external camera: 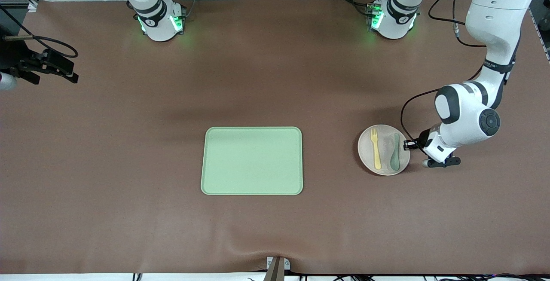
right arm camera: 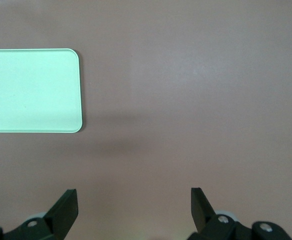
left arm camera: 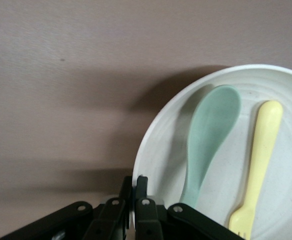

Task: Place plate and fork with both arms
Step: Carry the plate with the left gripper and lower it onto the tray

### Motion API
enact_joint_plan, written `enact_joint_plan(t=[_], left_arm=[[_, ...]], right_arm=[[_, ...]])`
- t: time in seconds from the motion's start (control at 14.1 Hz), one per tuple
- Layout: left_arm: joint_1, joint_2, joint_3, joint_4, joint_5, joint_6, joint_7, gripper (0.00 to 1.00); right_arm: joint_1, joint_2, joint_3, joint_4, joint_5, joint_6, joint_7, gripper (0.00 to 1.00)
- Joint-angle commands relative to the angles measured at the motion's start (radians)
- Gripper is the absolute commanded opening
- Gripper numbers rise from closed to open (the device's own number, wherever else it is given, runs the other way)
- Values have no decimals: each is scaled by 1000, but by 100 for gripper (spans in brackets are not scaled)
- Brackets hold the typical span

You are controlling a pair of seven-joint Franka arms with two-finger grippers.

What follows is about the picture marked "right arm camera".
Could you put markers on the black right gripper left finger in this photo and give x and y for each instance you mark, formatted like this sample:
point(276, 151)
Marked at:
point(63, 212)

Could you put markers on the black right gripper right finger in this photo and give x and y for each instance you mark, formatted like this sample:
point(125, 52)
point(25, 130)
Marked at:
point(201, 212)

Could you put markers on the mint green rectangular tray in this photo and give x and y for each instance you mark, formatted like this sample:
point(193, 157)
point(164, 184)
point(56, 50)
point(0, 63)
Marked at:
point(31, 90)

